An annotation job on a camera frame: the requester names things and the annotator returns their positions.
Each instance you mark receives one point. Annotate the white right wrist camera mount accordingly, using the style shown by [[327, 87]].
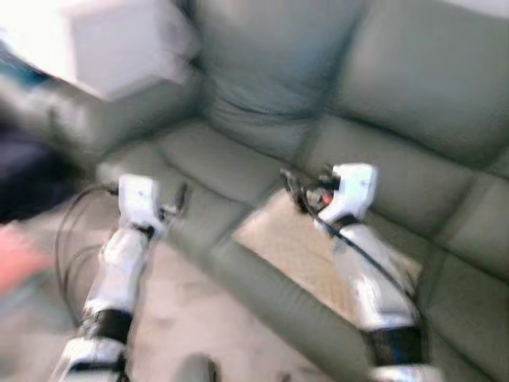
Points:
[[350, 191]]

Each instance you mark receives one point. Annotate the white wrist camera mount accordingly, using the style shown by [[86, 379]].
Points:
[[350, 191], [139, 199]]

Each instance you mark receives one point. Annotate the pink cloth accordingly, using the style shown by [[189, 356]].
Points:
[[17, 259]]

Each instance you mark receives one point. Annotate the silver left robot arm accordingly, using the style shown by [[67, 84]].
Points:
[[115, 278]]

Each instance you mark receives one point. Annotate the beige square pillow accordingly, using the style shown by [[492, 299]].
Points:
[[294, 247]]

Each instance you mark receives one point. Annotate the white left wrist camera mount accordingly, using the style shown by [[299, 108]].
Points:
[[139, 199]]

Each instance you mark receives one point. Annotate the dark navy floor mattress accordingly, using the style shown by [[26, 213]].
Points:
[[28, 171]]

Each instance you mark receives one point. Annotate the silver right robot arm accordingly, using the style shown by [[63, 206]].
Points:
[[374, 286]]

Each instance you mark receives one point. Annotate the grey green leather sofa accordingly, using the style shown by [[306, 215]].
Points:
[[382, 87]]

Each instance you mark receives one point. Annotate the silver left robot leg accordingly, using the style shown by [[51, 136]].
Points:
[[196, 369]]

